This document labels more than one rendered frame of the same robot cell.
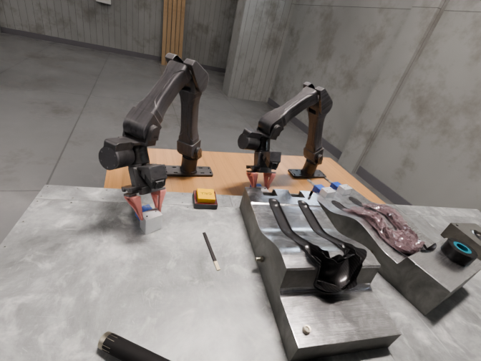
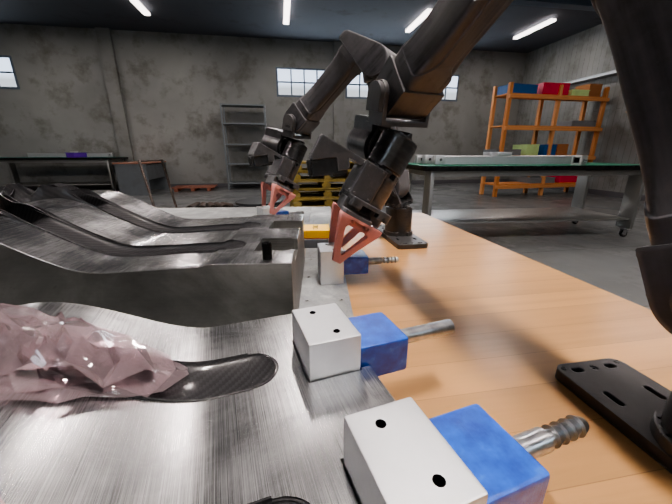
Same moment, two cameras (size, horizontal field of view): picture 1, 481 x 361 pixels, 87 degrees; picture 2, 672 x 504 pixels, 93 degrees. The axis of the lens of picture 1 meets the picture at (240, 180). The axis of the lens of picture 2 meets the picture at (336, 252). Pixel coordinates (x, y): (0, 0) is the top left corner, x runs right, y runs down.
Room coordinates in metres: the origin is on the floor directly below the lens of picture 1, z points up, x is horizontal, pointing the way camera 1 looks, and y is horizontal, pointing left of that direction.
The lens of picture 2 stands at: (0.96, -0.54, 1.00)
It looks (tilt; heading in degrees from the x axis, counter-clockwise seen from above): 18 degrees down; 107
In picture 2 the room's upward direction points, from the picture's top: straight up
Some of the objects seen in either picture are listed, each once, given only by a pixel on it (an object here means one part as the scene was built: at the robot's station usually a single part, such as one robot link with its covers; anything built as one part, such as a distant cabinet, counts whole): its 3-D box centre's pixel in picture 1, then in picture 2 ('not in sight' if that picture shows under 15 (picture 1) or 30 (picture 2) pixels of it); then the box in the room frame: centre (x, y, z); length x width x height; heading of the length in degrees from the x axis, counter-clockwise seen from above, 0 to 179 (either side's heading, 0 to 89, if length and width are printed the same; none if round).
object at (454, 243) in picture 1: (458, 251); not in sight; (0.63, -0.69, 0.93); 0.08 x 0.08 x 0.04
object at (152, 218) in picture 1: (143, 211); (282, 215); (0.56, 0.26, 0.83); 0.13 x 0.05 x 0.05; 51
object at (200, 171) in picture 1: (189, 163); (398, 221); (0.89, 0.22, 0.84); 0.20 x 0.07 x 0.08; 117
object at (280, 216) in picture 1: (312, 229); (117, 215); (0.57, -0.23, 0.92); 0.35 x 0.16 x 0.09; 20
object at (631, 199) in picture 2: not in sight; (513, 193); (1.92, 3.94, 0.50); 2.75 x 1.07 x 0.99; 22
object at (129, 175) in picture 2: not in sight; (144, 177); (-6.11, 5.95, 0.38); 1.41 x 0.72 x 0.75; 117
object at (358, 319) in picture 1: (305, 246); (118, 249); (0.55, -0.23, 0.87); 0.50 x 0.26 x 0.14; 20
